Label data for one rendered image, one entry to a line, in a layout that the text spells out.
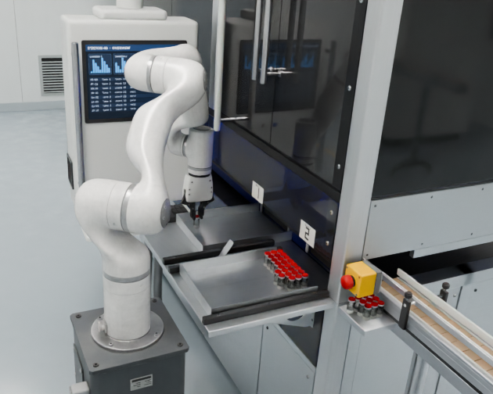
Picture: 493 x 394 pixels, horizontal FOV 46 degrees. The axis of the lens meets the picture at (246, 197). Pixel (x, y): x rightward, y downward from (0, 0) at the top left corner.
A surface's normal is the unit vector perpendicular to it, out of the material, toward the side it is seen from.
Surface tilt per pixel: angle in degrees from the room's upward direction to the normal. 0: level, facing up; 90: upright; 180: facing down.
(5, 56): 90
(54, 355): 0
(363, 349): 90
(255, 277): 0
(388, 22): 90
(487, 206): 90
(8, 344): 0
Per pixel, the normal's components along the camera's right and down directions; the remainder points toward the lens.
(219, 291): 0.07, -0.92
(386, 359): 0.44, 0.38
